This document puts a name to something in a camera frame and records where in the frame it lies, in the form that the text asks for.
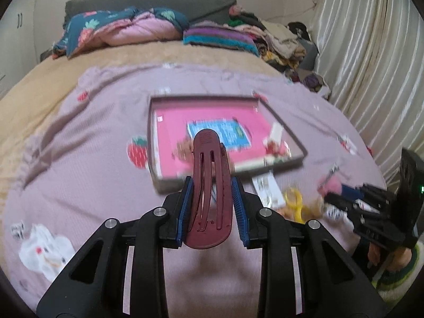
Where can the packet of yellow hair bands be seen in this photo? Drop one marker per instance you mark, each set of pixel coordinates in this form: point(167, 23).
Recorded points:
point(293, 198)

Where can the tan bedsheet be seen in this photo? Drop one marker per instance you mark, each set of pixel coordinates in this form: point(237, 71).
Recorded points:
point(132, 56)

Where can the person's right forearm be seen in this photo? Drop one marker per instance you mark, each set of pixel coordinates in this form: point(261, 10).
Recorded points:
point(400, 281)

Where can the white hair claw clip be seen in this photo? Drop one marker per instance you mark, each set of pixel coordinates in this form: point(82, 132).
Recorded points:
point(276, 131)

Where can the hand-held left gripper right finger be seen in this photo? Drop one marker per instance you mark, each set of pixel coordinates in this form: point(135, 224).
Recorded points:
point(239, 207)

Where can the white wardrobe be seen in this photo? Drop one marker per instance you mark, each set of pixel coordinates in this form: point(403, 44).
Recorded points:
point(16, 39)

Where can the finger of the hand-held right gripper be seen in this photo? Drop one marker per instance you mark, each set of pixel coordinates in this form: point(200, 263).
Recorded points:
point(371, 193)
point(344, 207)

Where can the earring card packet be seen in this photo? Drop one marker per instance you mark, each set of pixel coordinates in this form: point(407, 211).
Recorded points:
point(265, 185)

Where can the lilac printed blanket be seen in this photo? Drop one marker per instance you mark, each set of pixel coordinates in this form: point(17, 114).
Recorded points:
point(99, 179)

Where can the striped folded blanket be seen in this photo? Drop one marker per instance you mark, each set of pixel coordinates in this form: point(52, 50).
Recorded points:
point(215, 38)

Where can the pink cardboard box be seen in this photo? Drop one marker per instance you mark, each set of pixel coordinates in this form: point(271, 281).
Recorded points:
point(172, 132)

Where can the white pleated curtain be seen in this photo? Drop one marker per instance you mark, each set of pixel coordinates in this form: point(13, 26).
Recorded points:
point(364, 56)

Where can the dark red hair clip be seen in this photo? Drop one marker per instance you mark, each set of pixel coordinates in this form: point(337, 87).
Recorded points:
point(205, 232)

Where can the navy pink strawberry quilt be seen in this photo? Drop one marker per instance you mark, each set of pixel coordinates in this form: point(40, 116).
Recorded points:
point(139, 29)

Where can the pile of clothes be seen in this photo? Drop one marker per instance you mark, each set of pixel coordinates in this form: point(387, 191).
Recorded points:
point(281, 39)

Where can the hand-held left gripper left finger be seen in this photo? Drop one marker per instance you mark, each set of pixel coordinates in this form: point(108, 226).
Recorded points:
point(184, 207)

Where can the person's right hand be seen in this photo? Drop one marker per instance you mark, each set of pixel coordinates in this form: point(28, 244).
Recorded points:
point(374, 255)

